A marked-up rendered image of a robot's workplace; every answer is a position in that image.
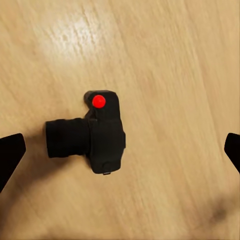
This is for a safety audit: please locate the digital camera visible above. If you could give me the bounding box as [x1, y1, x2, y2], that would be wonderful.
[45, 90, 126, 175]

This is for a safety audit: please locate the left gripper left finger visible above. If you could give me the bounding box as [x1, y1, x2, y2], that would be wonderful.
[0, 133, 26, 193]

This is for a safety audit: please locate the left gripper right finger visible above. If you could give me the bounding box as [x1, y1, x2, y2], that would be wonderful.
[224, 133, 240, 173]

